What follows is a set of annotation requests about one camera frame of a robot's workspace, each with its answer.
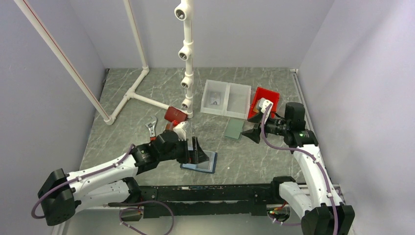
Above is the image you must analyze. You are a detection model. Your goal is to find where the white PVC pipe frame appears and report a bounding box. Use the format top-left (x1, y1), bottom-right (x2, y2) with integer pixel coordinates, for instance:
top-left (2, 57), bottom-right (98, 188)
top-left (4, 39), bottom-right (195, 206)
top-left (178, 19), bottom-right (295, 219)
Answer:
top-left (13, 0), bottom-right (172, 126)

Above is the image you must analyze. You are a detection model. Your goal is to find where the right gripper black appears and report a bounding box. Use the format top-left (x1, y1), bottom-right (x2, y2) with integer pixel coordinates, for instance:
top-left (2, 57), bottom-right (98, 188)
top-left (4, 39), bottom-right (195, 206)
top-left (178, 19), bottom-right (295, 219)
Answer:
top-left (242, 112), bottom-right (290, 143)

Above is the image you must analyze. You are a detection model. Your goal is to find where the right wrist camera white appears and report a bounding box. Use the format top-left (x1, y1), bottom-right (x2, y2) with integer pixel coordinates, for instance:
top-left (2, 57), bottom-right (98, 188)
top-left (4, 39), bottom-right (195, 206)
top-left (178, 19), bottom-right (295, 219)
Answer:
top-left (256, 98), bottom-right (274, 114)

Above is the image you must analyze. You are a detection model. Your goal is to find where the clear plastic divided box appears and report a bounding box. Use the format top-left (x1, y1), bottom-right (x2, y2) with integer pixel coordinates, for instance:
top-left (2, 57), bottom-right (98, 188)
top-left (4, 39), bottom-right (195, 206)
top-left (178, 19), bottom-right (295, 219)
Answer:
top-left (200, 80), bottom-right (252, 119)

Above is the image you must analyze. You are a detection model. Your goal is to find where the brown leather wallet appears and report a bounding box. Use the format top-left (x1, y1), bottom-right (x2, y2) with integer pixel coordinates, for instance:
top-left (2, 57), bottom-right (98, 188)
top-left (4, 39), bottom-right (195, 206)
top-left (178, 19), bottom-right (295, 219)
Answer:
top-left (165, 122), bottom-right (175, 130)

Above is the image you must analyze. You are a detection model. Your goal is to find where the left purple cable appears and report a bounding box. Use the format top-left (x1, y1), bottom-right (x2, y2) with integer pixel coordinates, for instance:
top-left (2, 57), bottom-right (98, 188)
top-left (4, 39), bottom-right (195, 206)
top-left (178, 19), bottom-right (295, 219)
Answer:
top-left (31, 144), bottom-right (176, 235)

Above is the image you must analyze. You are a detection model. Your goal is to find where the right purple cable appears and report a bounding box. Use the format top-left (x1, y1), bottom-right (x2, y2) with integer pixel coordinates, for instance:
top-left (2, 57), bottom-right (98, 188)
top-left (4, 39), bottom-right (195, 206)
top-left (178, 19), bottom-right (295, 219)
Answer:
top-left (260, 103), bottom-right (340, 235)

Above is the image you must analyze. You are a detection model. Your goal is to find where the blue leather card holder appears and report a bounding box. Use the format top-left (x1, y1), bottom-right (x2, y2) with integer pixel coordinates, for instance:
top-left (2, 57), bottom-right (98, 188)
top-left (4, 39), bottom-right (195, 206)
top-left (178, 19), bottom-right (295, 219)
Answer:
top-left (180, 150), bottom-right (218, 174)

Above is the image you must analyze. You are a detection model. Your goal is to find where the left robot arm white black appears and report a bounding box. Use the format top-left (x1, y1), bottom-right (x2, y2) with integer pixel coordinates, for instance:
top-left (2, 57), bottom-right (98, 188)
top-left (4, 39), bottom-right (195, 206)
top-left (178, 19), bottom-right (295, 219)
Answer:
top-left (31, 131), bottom-right (210, 226)

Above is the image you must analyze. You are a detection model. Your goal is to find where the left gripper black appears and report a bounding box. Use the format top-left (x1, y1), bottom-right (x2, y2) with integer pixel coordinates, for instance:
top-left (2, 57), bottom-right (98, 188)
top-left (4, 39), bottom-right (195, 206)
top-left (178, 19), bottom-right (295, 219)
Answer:
top-left (159, 136), bottom-right (208, 164)

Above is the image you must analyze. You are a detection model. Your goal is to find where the white PVC pipe post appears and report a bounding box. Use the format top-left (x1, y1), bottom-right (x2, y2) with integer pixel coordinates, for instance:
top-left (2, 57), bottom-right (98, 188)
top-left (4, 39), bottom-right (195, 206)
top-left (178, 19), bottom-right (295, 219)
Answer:
top-left (174, 0), bottom-right (194, 118)

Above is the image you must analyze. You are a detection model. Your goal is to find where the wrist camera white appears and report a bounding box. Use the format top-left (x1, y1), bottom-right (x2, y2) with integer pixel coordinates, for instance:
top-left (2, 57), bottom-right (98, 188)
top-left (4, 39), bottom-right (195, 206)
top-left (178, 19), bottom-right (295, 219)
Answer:
top-left (173, 121), bottom-right (189, 141)
top-left (256, 98), bottom-right (274, 114)

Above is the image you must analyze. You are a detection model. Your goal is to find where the red plastic bin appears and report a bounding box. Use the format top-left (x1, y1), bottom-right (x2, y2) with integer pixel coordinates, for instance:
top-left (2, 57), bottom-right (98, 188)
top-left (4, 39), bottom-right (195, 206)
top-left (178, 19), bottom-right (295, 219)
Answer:
top-left (248, 87), bottom-right (280, 118)

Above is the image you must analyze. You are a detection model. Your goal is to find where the red leather wallet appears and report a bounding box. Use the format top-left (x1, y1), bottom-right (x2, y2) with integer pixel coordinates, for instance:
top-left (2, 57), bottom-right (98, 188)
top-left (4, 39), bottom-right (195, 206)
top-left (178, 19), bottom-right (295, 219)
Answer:
top-left (164, 106), bottom-right (187, 123)

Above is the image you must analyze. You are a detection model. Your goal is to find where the orange credit card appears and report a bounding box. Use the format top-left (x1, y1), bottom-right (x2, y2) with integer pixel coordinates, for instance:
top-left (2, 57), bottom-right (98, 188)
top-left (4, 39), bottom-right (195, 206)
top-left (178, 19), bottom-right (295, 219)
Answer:
top-left (253, 105), bottom-right (261, 113)

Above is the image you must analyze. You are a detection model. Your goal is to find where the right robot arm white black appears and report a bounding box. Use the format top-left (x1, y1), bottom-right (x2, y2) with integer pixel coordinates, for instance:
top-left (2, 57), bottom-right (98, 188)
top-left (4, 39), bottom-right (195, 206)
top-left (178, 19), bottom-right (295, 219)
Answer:
top-left (242, 98), bottom-right (355, 235)

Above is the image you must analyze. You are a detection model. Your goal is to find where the adjustable wrench red handle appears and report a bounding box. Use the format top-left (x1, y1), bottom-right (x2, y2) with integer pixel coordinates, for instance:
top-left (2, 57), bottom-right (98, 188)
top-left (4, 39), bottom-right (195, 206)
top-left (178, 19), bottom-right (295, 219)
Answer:
top-left (145, 116), bottom-right (158, 141)

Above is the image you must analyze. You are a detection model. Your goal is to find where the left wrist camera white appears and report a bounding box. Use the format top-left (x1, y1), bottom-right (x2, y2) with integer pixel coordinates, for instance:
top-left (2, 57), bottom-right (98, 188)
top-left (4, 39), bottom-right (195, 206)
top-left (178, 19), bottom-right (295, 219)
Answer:
top-left (173, 121), bottom-right (189, 141)

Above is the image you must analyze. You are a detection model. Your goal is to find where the purple cable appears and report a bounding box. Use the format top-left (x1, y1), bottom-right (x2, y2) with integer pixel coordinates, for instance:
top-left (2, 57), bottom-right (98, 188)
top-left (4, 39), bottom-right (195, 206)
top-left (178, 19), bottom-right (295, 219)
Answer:
top-left (260, 103), bottom-right (340, 235)
top-left (31, 144), bottom-right (176, 235)

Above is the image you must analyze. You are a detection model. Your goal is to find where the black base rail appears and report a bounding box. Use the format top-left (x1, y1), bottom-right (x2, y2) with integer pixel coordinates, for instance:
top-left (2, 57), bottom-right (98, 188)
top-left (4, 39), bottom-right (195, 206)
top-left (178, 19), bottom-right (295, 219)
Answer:
top-left (108, 182), bottom-right (293, 219)

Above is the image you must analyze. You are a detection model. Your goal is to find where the aluminium extrusion frame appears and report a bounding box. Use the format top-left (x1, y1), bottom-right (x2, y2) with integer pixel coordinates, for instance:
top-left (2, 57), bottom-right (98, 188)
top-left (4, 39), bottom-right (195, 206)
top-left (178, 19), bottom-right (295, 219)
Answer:
top-left (46, 181), bottom-right (355, 235)

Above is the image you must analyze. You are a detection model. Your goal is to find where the silver VIP credit card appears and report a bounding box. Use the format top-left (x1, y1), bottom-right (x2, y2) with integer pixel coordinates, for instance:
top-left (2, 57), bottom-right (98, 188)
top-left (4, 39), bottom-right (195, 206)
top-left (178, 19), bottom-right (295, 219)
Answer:
top-left (209, 92), bottom-right (221, 105)

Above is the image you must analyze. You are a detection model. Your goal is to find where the green leather card holder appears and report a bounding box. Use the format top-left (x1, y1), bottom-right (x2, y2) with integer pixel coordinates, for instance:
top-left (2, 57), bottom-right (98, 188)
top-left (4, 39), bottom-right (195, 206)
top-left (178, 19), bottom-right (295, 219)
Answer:
top-left (224, 118), bottom-right (244, 140)

